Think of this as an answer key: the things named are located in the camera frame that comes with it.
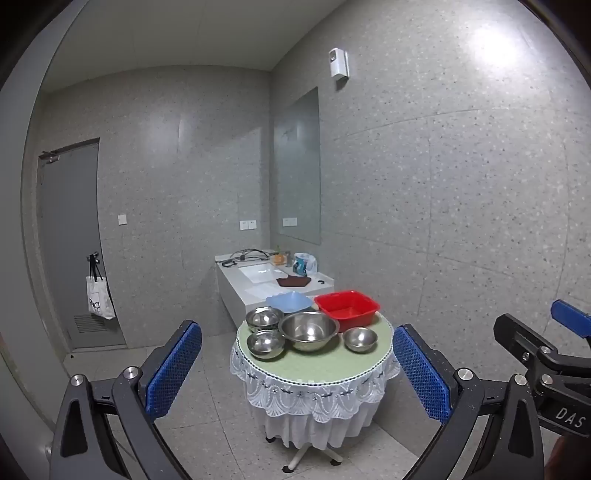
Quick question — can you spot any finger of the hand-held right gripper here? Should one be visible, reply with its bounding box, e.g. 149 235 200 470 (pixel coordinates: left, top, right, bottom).
551 299 591 340
493 313 563 371

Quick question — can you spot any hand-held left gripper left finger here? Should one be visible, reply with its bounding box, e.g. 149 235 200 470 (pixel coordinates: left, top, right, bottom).
48 319 204 480

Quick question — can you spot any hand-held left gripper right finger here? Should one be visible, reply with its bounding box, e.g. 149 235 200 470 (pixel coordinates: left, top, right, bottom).
392 323 550 480

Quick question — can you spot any small steel bowl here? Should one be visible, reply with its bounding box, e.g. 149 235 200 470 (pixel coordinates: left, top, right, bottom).
245 306 284 334
246 329 286 361
342 327 378 353

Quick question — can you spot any red plastic basin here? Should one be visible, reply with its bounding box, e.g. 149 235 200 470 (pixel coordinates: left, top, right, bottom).
314 290 381 333

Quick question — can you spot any large steel bowl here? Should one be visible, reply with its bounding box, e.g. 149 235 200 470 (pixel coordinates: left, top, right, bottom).
278 311 340 354

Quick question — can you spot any blue plastic basin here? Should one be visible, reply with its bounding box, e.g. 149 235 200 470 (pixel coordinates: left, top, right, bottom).
266 292 315 315

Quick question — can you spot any white tote bag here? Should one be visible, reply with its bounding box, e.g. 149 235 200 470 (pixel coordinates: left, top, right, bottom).
86 275 116 320

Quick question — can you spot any white sink counter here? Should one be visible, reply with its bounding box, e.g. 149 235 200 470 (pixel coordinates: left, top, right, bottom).
215 251 335 328

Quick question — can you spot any clear plastic bag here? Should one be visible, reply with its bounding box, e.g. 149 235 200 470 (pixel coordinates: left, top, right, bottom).
294 252 318 278

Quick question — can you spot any grey door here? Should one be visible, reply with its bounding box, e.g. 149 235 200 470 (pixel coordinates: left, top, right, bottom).
37 138 127 352

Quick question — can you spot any white table pedestal base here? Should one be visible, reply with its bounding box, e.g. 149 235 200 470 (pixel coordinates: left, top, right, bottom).
265 422 345 472

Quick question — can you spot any black cable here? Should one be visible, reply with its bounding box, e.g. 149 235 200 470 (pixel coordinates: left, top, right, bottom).
221 249 277 267

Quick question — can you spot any wall mirror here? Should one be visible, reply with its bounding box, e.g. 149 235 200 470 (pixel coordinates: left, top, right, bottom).
273 87 321 245

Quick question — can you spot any white wall-mounted device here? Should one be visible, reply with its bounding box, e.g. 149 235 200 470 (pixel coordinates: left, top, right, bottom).
329 47 349 79

